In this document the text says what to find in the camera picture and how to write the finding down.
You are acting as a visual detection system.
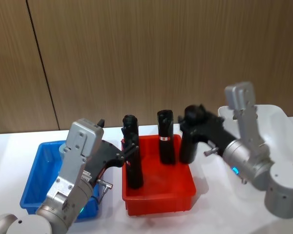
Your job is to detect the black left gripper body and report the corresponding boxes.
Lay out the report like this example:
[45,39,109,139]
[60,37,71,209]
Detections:
[84,140,125,187]

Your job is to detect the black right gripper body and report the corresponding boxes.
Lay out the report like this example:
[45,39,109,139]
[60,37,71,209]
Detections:
[177,104,236,155]

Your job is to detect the red plastic bin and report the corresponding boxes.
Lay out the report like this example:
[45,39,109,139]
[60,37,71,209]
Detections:
[121,134,197,216]

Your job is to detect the blue plastic bin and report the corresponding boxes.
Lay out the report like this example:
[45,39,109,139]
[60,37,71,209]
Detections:
[20,140,100,223]

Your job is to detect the white plastic bin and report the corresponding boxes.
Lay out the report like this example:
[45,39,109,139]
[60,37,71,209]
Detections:
[217,104,293,195]

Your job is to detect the right gripper cable with plug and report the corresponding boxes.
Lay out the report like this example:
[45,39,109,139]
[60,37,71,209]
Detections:
[203,147,220,157]

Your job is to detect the gripper cable with plug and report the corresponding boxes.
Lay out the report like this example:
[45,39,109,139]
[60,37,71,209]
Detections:
[203,147,220,157]
[96,178,113,204]

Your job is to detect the left gripper cable with plug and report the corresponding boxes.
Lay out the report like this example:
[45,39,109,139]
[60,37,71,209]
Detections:
[96,178,113,204]

